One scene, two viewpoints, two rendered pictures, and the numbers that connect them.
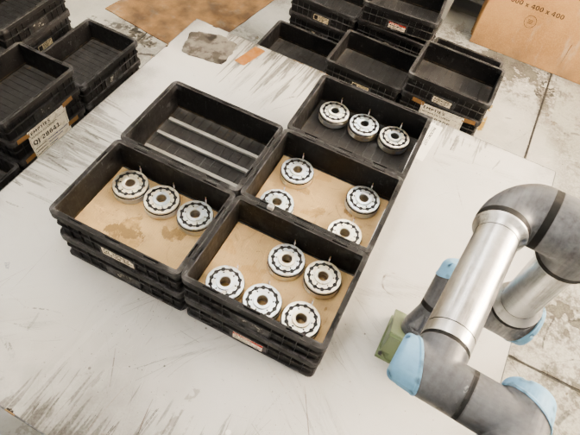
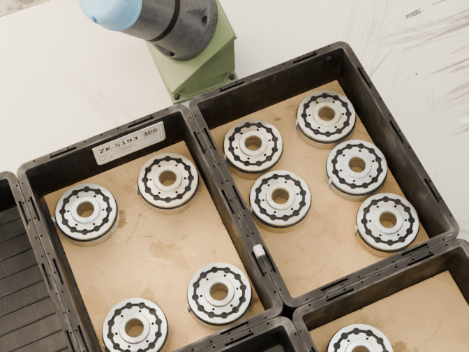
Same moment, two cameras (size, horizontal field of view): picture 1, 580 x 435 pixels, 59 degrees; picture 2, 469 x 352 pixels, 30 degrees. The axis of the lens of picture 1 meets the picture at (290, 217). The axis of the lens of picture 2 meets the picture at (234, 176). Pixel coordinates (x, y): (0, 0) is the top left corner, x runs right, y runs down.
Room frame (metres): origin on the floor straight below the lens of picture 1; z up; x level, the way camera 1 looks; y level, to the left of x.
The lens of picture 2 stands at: (1.14, 0.42, 2.18)
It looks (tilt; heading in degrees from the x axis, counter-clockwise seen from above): 64 degrees down; 232
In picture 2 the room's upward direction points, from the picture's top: 3 degrees counter-clockwise
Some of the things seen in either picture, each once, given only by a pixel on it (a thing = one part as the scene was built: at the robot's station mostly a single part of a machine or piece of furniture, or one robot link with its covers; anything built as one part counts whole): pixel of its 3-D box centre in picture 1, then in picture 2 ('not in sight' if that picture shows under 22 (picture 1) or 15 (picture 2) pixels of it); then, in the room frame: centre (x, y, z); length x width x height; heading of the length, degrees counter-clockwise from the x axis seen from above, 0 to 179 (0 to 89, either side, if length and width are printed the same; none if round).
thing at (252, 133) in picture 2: (323, 276); (252, 143); (0.67, -0.12, 0.86); 0.05 x 0.05 x 0.01
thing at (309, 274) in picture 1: (323, 277); (252, 144); (0.67, -0.12, 0.86); 0.10 x 0.10 x 0.01
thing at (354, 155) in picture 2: (261, 300); (356, 165); (0.57, 0.03, 0.86); 0.05 x 0.05 x 0.01
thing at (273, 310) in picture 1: (261, 301); (356, 166); (0.57, 0.03, 0.86); 0.10 x 0.10 x 0.01
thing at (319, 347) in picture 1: (277, 267); (318, 167); (0.64, 0.01, 0.92); 0.40 x 0.30 x 0.02; 73
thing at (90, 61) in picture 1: (92, 79); not in sight; (1.81, 1.07, 0.31); 0.40 x 0.30 x 0.34; 162
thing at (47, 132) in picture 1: (51, 130); not in sight; (1.37, 1.06, 0.41); 0.31 x 0.02 x 0.16; 162
